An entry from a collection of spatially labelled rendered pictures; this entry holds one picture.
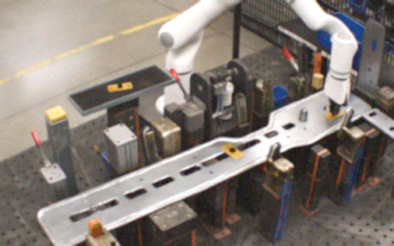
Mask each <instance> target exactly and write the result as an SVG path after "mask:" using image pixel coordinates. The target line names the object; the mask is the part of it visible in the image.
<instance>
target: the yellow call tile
mask: <svg viewBox="0 0 394 246"><path fill-rule="evenodd" d="M45 114H46V115H47V116H48V118H49V119H50V120H51V121H56V120H58V119H60V118H63V117H66V113H65V112H64V111H63V109H62V108H61V107H60V106H58V107H55V108H52V109H50V110H48V111H45Z"/></svg>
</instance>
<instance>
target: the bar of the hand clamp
mask: <svg viewBox="0 0 394 246"><path fill-rule="evenodd" d="M296 46H297V65H298V78H300V79H301V80H302V84H301V85H302V86H303V83H306V84H307V83H308V76H307V72H308V56H307V53H309V52H310V50H311V47H310V46H307V44H306V43H304V42H303V43H300V44H299V43H298V44H297V45H296ZM303 76H304V77H305V81H304V82H303Z"/></svg>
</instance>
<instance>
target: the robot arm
mask: <svg viewBox="0 0 394 246"><path fill-rule="evenodd" d="M241 1H242V0H201V1H200V2H198V3H197V4H196V5H194V6H193V7H191V8H190V9H189V10H188V11H185V12H183V13H182V14H181V15H180V16H178V17H176V18H174V19H172V20H171V21H170V22H168V23H166V24H165V25H163V26H162V28H161V29H160V32H159V40H158V41H159V43H160V44H161V46H162V47H164V48H165V49H167V50H169V52H168V54H167V57H166V61H165V72H168V73H169V74H171V73H170V68H174V70H175V72H176V73H177V75H178V77H179V79H181V81H180V82H181V83H182V86H183V87H184V88H185V91H186V93H189V77H190V75H191V74H193V73H194V59H195V55H196V52H197V50H198V49H199V45H200V43H201V40H202V36H203V31H204V28H206V27H207V26H208V25H209V24H211V23H212V22H214V21H215V20H216V19H218V18H220V17H221V16H222V15H224V14H225V13H226V12H228V11H229V10H230V9H231V8H232V7H234V6H236V4H238V3H239V2H241ZM286 1H287V2H288V3H289V5H290V6H291V7H292V9H293V10H294V11H295V12H296V13H297V14H298V15H299V17H300V18H301V19H302V21H303V22H304V23H305V25H306V26H307V27H308V28H309V29H311V30H322V31H325V32H326V33H328V34H329V35H331V36H332V38H333V41H332V54H331V58H330V59H331V62H330V65H329V74H328V76H327V78H326V81H325V91H324V92H325V94H326V95H327V96H328V98H329V102H330V108H329V113H330V114H331V112H333V116H337V115H338V114H339V109H340V107H347V106H348V103H347V101H348V99H349V91H350V78H349V77H350V70H351V66H352V65H351V62H352V59H353V55H354V54H355V52H356V51H357V47H358V46H357V42H356V41H355V39H354V36H353V35H352V34H351V32H350V31H349V30H348V29H347V28H346V27H345V26H344V25H343V24H342V23H341V22H340V21H339V19H337V18H336V17H334V16H331V15H328V14H326V13H324V12H323V11H322V10H321V8H320V7H319V6H318V4H317V3H316V1H315V0H286ZM173 102H176V103H177V104H183V103H185V102H186V101H185V99H184V94H183V92H182V90H180V88H179V86H178V84H177V83H175V84H174V85H172V86H167V87H165V88H164V96H162V97H161V98H160V99H159V100H157V102H156V108H157V110H158V111H159V112H160V113H161V114H164V105H166V104H170V103H173Z"/></svg>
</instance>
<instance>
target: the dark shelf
mask: <svg viewBox="0 0 394 246"><path fill-rule="evenodd" d="M276 28H277V29H278V30H279V31H281V32H283V33H285V34H287V35H289V36H291V37H292V38H294V39H296V40H298V41H299V42H301V43H303V42H304V43H306V44H307V46H310V47H311V48H312V49H313V50H316V45H317V44H319V42H318V41H317V38H316V36H317V30H311V29H309V28H308V27H307V26H306V25H305V23H304V22H303V21H302V19H301V18H296V19H292V20H289V21H284V22H282V23H277V25H276ZM331 54H332V52H331V51H330V50H329V49H328V48H327V47H325V46H324V45H323V47H322V56H324V57H326V58H328V59H330V58H331ZM330 60H331V59H330ZM381 61H382V63H381V67H380V73H379V76H378V77H379V79H378V84H377V90H380V89H381V88H384V87H386V86H387V87H389V88H390V89H391V90H393V91H394V67H392V66H391V65H389V64H388V63H386V62H385V61H384V60H381ZM350 73H352V74H354V75H355V76H356V77H357V75H358V68H357V69H356V68H354V67H353V66H351V70H350Z"/></svg>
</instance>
